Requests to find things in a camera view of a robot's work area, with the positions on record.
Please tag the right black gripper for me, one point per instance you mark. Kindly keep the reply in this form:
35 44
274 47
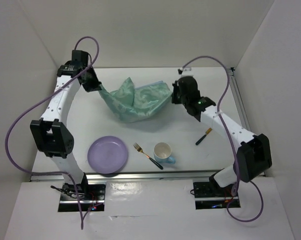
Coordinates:
175 99

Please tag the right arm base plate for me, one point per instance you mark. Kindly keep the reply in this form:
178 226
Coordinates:
209 190

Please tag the blue mug white inside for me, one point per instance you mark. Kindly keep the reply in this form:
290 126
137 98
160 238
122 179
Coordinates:
163 153

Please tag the gold knife black handle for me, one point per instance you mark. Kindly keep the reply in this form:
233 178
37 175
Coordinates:
203 137

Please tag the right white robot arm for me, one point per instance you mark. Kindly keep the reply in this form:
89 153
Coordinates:
216 120

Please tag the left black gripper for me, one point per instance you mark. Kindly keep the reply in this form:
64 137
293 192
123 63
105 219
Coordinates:
94 86

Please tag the purple plate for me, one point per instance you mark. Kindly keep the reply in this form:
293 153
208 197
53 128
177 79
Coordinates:
107 155

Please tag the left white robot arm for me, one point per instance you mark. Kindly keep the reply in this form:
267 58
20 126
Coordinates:
50 132

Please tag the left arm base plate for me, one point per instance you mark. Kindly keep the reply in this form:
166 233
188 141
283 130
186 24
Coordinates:
95 194

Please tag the green patterned cloth napkin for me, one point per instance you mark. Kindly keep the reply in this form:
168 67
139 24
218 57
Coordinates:
130 104

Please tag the aluminium rail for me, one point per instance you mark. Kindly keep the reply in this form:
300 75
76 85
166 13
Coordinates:
157 175
240 100

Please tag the aluminium right side rail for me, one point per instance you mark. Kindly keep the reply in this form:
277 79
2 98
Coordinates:
240 100

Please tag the gold fork black handle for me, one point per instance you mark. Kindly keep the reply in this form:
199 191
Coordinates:
140 150

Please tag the aluminium front rail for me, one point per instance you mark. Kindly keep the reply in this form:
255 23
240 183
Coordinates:
157 175

